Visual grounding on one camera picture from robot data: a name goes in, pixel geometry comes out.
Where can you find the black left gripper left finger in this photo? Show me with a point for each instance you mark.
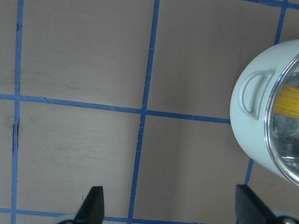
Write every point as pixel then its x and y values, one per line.
pixel 92 208

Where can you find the glass pot lid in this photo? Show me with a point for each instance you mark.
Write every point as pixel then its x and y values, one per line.
pixel 281 132

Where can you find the pale green cooking pot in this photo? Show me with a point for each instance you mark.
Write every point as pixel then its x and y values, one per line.
pixel 250 96

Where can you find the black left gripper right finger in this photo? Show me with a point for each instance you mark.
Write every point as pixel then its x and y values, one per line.
pixel 250 209

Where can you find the yellow corn cob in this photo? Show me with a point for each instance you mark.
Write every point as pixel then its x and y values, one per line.
pixel 287 102

